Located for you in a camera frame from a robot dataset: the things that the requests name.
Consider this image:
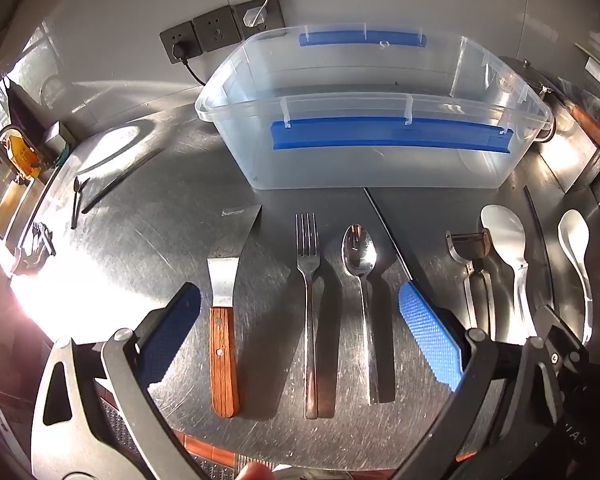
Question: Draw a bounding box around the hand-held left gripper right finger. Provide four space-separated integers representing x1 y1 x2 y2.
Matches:
394 281 571 480

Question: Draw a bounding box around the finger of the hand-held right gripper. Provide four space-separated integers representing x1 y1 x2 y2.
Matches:
533 305 590 377

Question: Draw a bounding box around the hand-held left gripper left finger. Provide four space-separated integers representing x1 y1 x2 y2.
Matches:
30 282 216 480

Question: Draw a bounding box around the white rice paddle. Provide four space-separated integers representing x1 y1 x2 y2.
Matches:
557 209 596 346
481 204 539 342

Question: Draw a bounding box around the metal peeler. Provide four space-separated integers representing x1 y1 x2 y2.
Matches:
446 230 497 342

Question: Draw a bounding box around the black chopstick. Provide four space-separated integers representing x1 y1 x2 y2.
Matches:
523 186 554 311
363 187 417 285

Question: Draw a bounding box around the metal fork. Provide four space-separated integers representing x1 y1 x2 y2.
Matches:
295 212 323 420

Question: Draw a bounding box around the clear plastic storage box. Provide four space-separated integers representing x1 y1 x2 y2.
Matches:
195 23 556 191

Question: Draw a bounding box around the person's left hand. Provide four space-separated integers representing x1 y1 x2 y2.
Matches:
232 462 288 480

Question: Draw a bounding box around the metal spoon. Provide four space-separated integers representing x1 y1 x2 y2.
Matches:
341 223 382 406

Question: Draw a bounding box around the thin dark stick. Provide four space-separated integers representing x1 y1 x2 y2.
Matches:
82 149 164 214

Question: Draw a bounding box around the small grey box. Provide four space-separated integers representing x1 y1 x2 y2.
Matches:
45 121 76 157

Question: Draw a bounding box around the yellow tool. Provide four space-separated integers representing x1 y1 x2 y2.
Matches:
2 130 45 180

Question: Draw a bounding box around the wooden handled metal scraper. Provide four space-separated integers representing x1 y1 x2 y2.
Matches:
207 256 242 419

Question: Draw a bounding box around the wooden handled knife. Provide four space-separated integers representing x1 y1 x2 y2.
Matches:
569 102 600 162

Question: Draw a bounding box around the black plug with cable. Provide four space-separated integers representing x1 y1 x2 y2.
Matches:
172 42 208 88

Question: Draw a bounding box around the dark wall socket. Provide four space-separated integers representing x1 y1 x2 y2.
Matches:
235 0 286 41
160 21 204 65
192 5 242 53

